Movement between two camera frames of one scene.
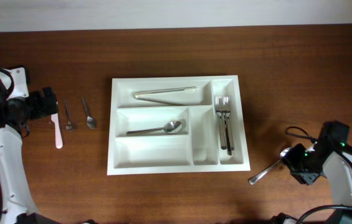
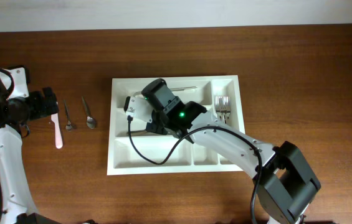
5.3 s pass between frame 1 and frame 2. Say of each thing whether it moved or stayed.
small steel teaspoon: stayed
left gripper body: stayed
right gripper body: moved
